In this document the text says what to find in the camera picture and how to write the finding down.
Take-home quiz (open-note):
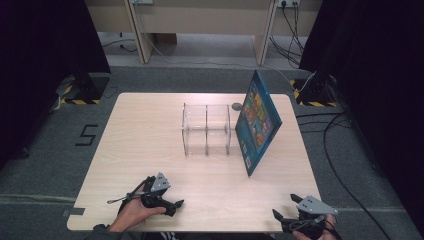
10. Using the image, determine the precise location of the beige wooden desk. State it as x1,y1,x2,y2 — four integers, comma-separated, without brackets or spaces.
83,0,323,66

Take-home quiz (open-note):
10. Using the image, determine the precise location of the colourful children's picture book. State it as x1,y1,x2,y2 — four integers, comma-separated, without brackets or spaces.
234,69,284,178

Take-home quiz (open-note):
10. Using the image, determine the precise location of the white floor cable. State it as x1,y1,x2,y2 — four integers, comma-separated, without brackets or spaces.
134,3,316,94

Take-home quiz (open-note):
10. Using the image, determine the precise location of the thin black floor cable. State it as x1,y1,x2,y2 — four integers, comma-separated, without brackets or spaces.
99,32,138,54

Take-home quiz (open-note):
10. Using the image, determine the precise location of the clear acrylic divided organizer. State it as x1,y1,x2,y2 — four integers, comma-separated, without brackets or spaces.
181,103,244,157

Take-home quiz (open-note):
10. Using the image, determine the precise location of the person's striped clothing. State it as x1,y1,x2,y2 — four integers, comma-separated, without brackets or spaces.
159,231,183,240

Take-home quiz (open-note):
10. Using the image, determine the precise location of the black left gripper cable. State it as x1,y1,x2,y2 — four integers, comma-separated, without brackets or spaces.
106,178,151,205

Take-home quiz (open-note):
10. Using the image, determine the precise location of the black curtain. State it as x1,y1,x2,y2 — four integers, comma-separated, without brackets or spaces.
0,0,112,169
299,0,424,231

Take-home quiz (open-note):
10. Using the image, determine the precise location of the bundle of black wall cables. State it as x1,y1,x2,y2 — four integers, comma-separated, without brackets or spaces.
268,1,306,70

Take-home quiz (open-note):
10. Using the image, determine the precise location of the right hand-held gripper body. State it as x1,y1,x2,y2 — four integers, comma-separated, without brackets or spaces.
281,195,338,239

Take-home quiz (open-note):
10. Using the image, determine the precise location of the white wall socket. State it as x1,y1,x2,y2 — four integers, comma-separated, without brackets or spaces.
277,0,301,9

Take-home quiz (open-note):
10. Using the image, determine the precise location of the black stand base hazard tape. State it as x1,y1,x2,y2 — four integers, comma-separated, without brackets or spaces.
59,73,111,106
289,71,339,108

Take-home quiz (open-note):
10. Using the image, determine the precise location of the person's left hand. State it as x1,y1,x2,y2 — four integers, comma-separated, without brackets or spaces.
109,186,167,233

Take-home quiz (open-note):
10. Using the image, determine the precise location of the grey tape strip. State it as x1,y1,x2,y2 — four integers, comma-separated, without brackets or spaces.
62,207,86,217

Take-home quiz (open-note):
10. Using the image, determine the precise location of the person's right hand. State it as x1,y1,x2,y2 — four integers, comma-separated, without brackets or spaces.
292,214,339,240

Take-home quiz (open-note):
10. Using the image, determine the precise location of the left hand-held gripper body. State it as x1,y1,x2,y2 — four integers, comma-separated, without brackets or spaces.
141,172,174,210

